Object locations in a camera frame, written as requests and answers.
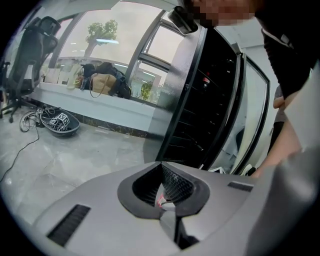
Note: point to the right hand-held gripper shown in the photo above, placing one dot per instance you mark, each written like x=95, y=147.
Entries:
x=250, y=170

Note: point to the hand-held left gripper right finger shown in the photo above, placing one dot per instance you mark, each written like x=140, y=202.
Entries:
x=220, y=200

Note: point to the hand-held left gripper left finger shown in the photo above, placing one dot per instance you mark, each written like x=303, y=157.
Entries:
x=100, y=220

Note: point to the cola bottle red label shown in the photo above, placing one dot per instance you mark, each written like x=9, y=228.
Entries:
x=206, y=80

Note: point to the black server cabinet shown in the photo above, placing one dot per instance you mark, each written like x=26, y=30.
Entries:
x=175, y=87

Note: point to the person's right forearm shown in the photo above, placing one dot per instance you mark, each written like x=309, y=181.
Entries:
x=280, y=145

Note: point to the glass fridge door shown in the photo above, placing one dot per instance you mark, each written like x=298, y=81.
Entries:
x=250, y=112

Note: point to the black round tub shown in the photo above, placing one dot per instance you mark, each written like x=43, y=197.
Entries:
x=65, y=133

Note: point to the spare hand-held gripper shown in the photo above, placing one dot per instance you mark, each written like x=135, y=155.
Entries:
x=53, y=121
x=62, y=118

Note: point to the white window ledge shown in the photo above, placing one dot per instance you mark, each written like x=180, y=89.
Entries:
x=100, y=107

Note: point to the person's black shirt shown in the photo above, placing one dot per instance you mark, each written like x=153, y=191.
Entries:
x=287, y=62

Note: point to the black backpack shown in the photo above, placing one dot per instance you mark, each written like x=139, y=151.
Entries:
x=123, y=86

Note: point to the beige woven tote bag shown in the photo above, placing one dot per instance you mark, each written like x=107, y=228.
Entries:
x=103, y=83

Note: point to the white paper bag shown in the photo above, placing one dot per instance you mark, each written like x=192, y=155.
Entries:
x=63, y=76
x=51, y=76

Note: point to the black soft bag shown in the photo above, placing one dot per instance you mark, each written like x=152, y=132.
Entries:
x=105, y=67

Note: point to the person's head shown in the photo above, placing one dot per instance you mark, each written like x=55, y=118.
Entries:
x=225, y=12

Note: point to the black office chair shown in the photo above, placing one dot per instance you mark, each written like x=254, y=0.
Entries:
x=32, y=62

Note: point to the large black-framed window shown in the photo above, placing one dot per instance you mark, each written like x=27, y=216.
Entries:
x=120, y=37

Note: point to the green tree outside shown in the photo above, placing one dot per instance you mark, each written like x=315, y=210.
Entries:
x=100, y=32

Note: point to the black head camera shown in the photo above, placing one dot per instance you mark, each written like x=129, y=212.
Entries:
x=182, y=20

